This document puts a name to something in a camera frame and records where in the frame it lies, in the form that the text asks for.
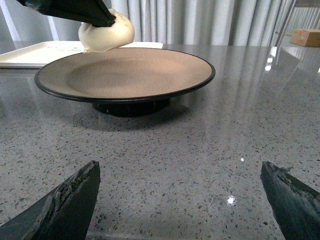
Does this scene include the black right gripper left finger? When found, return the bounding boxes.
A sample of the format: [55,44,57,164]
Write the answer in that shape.
[0,161,101,240]

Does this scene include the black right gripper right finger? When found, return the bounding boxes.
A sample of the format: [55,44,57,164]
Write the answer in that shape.
[260,161,320,240]

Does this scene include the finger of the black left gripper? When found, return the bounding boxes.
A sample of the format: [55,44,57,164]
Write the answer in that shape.
[19,0,116,27]

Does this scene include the white steamed bun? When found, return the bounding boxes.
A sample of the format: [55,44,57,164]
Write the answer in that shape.
[78,8,135,53]

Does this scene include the beige plate with black rim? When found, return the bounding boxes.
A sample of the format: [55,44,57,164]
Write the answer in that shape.
[34,48,216,117]

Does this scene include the white rectangular tray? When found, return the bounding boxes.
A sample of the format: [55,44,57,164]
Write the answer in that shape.
[0,40,164,70]

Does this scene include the cardboard box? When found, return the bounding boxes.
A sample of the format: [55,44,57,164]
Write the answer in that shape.
[290,29,320,47]

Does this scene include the grey curtain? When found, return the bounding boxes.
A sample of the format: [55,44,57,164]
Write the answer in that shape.
[0,0,320,47]

